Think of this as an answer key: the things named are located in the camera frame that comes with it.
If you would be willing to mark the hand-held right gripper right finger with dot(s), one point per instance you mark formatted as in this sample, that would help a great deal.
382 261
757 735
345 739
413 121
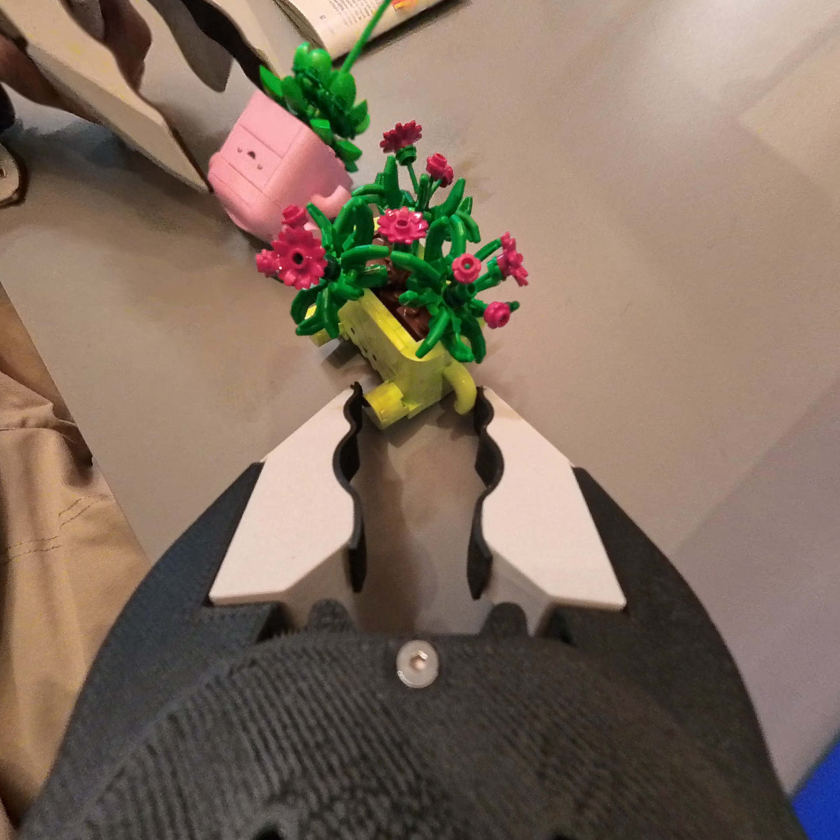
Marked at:
551 531

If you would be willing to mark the pink brick planter figure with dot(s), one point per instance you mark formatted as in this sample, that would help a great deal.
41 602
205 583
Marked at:
262 170

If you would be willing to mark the instruction booklet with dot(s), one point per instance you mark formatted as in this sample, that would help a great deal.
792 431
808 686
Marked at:
328 26

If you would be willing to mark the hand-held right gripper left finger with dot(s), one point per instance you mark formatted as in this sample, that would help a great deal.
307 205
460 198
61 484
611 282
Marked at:
282 525

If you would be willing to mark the person's left hand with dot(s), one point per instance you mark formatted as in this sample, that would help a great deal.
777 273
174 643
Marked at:
124 33

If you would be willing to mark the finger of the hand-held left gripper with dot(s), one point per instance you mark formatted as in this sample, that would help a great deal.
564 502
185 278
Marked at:
85 79
269 33

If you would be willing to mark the yellow brick flower planter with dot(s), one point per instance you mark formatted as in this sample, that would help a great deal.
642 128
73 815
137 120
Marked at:
394 354

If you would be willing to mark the blue plastic bin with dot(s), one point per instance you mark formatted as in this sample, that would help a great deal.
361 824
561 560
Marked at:
820 800

